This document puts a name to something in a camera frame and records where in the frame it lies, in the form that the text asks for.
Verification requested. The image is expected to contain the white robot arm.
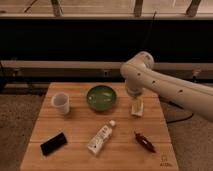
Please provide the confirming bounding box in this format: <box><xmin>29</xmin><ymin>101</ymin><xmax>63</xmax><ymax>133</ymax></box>
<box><xmin>120</xmin><ymin>51</ymin><xmax>213</xmax><ymax>122</ymax></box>

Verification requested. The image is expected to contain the small white box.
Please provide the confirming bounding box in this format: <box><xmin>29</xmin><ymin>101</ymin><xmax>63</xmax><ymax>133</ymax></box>
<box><xmin>131</xmin><ymin>104</ymin><xmax>143</xmax><ymax>117</ymax></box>

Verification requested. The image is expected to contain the green bowl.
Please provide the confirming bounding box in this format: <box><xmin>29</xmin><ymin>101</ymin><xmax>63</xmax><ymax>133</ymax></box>
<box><xmin>86</xmin><ymin>85</ymin><xmax>117</xmax><ymax>112</ymax></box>

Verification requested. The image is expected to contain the red chili pepper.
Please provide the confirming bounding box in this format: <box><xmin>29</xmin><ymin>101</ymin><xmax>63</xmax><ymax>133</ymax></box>
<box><xmin>135</xmin><ymin>133</ymin><xmax>155</xmax><ymax>153</ymax></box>

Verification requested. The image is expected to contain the white plastic bottle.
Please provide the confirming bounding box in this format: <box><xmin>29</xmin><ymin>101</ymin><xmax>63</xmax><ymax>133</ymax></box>
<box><xmin>87</xmin><ymin>120</ymin><xmax>116</xmax><ymax>155</ymax></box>

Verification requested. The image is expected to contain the white plastic cup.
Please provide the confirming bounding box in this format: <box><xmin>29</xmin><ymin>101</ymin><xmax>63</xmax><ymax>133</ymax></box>
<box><xmin>51</xmin><ymin>92</ymin><xmax>70</xmax><ymax>115</ymax></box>

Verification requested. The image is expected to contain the black rectangular block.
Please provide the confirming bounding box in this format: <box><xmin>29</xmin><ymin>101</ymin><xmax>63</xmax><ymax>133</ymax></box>
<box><xmin>40</xmin><ymin>133</ymin><xmax>67</xmax><ymax>156</ymax></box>

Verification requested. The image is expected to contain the black floor cable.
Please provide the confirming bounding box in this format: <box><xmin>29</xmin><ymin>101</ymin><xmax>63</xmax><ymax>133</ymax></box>
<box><xmin>166</xmin><ymin>101</ymin><xmax>195</xmax><ymax>124</ymax></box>

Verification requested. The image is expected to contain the black hanging cable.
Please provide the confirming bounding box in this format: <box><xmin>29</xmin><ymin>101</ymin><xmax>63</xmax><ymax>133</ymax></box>
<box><xmin>141</xmin><ymin>10</ymin><xmax>158</xmax><ymax>54</ymax></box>

